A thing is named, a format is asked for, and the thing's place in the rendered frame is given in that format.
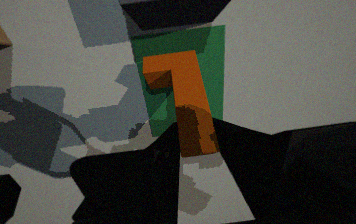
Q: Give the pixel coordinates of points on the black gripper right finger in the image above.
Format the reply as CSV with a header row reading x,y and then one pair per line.
x,y
261,163

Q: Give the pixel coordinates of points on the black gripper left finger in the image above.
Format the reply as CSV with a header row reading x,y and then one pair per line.
x,y
156,166

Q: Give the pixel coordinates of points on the orange l-shaped part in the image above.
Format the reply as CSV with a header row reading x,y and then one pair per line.
x,y
181,70

